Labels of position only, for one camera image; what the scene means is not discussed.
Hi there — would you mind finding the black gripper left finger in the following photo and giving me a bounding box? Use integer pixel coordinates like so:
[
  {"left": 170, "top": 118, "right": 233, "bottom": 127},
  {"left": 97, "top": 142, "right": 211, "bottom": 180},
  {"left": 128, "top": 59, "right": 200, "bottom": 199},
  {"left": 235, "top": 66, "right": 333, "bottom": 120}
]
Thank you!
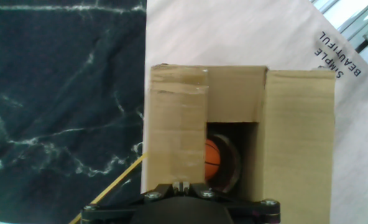
[{"left": 80, "top": 181, "right": 181, "bottom": 224}]

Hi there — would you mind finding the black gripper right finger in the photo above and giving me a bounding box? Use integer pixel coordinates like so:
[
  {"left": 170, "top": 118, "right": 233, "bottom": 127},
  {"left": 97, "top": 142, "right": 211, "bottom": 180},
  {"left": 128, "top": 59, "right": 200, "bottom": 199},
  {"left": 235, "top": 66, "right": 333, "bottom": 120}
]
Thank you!
[{"left": 180, "top": 181, "right": 282, "bottom": 224}]

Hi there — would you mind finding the brown cardboard box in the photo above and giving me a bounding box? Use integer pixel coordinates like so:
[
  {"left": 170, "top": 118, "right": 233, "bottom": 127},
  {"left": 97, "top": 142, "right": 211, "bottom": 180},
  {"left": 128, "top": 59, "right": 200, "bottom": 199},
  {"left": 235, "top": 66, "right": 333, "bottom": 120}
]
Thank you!
[{"left": 140, "top": 63, "right": 337, "bottom": 224}]

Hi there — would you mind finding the orange object in box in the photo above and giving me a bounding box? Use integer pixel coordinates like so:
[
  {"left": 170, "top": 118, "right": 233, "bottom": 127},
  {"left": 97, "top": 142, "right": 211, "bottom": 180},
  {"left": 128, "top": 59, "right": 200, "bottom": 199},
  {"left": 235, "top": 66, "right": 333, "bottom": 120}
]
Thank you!
[{"left": 207, "top": 133, "right": 243, "bottom": 194}]

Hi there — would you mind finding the orange mini basketball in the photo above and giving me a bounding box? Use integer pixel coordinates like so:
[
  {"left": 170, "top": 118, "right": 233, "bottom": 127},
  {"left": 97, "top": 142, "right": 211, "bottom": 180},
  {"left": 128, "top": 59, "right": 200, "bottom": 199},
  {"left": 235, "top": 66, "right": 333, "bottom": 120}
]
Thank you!
[{"left": 205, "top": 139, "right": 221, "bottom": 182}]

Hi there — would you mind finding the marble pink black tablecloth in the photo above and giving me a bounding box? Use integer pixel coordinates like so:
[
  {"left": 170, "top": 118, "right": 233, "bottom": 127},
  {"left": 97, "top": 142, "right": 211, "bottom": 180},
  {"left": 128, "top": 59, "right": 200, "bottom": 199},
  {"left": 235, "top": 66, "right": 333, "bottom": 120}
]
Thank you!
[{"left": 0, "top": 0, "right": 368, "bottom": 224}]

